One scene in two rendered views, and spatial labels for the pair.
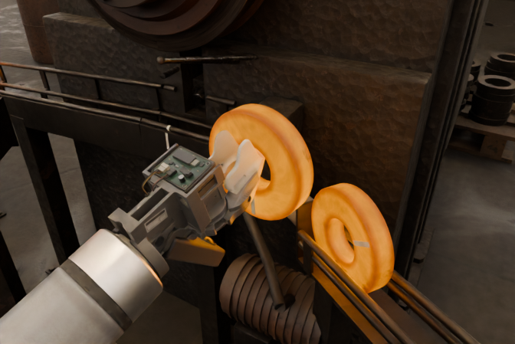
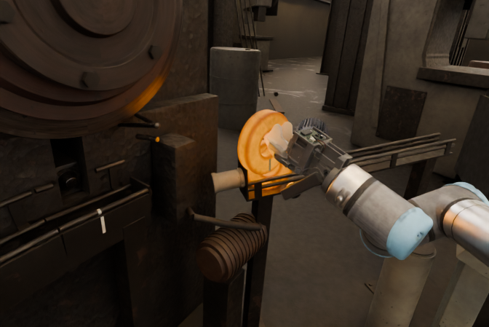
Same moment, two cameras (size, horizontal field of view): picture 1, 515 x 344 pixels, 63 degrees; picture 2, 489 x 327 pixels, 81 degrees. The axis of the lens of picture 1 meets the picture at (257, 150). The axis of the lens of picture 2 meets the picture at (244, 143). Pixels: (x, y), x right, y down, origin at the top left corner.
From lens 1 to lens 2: 0.80 m
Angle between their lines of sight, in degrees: 75
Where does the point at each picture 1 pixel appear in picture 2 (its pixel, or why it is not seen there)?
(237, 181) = not seen: hidden behind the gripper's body
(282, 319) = (253, 239)
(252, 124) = (273, 117)
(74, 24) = not seen: outside the picture
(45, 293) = (385, 190)
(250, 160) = (284, 132)
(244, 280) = (229, 245)
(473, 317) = not seen: hidden behind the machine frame
